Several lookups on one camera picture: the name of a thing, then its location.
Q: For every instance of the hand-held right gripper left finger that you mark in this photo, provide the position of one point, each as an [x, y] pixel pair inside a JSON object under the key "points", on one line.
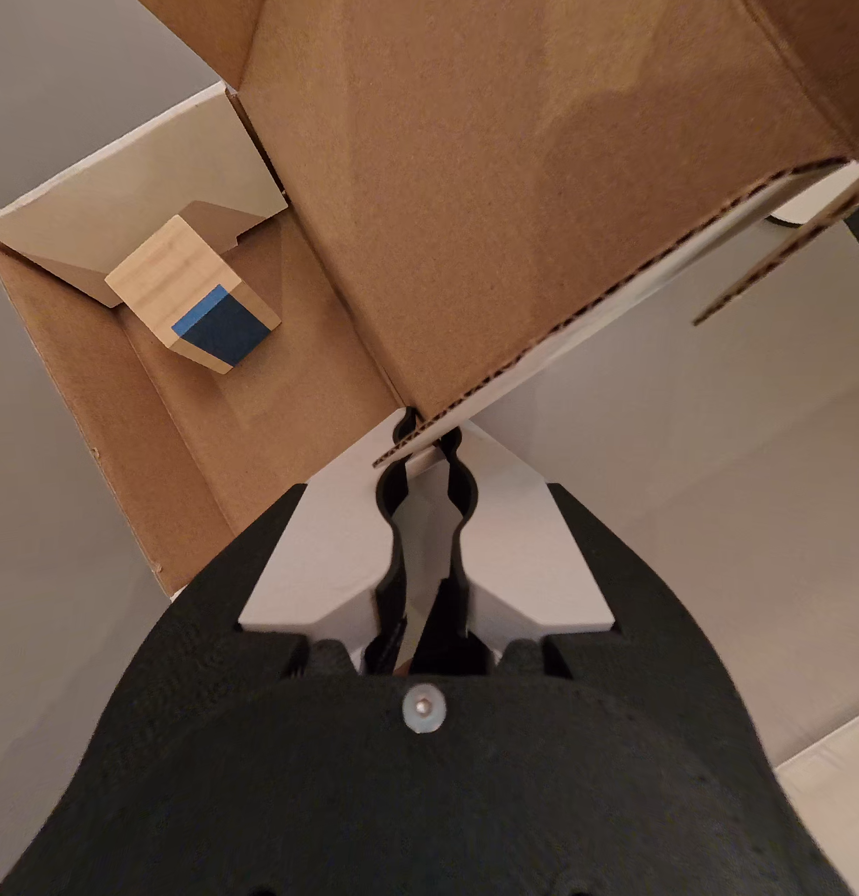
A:
{"points": [[317, 553]]}

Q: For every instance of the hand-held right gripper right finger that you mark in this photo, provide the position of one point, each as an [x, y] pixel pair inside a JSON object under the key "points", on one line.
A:
{"points": [[534, 553]]}

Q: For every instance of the blue faced wooden cube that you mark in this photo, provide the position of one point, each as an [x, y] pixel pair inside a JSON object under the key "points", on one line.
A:
{"points": [[184, 280]]}

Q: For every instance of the white cardboard box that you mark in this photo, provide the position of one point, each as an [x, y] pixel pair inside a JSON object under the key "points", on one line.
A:
{"points": [[506, 175]]}

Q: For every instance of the clear plastic bin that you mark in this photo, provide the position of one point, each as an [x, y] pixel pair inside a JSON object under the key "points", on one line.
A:
{"points": [[835, 798]]}

